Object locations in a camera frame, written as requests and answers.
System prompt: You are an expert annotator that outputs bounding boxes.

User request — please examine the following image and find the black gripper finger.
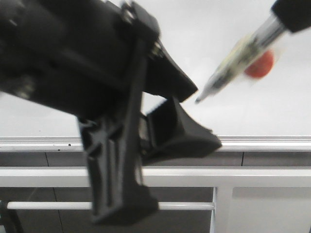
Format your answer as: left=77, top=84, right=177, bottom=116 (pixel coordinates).
left=144, top=40, right=198, bottom=102
left=139, top=98, right=222, bottom=163

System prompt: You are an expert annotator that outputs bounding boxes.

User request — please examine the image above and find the white whiteboard marker pen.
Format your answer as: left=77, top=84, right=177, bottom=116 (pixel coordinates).
left=195, top=0, right=311, bottom=104

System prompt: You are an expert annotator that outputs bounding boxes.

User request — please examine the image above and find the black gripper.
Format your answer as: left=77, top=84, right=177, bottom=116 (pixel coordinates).
left=0, top=0, right=160, bottom=225

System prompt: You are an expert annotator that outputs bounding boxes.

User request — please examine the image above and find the white horizontal stand rod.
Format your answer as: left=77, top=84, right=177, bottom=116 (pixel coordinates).
left=6, top=201, right=215, bottom=211

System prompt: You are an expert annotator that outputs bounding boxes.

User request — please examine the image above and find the white metal stand frame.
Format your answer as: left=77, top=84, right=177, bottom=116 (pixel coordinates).
left=0, top=166, right=311, bottom=233

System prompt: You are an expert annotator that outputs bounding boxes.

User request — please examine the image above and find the red round magnet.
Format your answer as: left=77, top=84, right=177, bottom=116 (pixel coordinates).
left=244, top=50, right=275, bottom=79

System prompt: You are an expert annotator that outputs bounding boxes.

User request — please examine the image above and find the white whiteboard with aluminium frame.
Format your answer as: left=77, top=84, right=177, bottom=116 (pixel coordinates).
left=0, top=0, right=311, bottom=151

